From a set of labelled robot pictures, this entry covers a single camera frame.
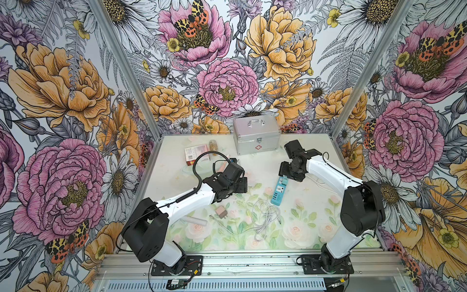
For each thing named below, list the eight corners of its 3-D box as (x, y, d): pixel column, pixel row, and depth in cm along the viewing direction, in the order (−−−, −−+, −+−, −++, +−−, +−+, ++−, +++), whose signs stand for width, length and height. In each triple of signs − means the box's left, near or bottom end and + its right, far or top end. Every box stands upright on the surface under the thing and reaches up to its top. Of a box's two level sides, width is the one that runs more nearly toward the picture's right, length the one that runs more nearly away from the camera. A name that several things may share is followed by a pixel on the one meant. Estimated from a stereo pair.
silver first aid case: (233, 155, 114) (232, 136, 102) (233, 132, 127) (233, 113, 115) (276, 155, 114) (280, 136, 102) (272, 132, 127) (276, 113, 115)
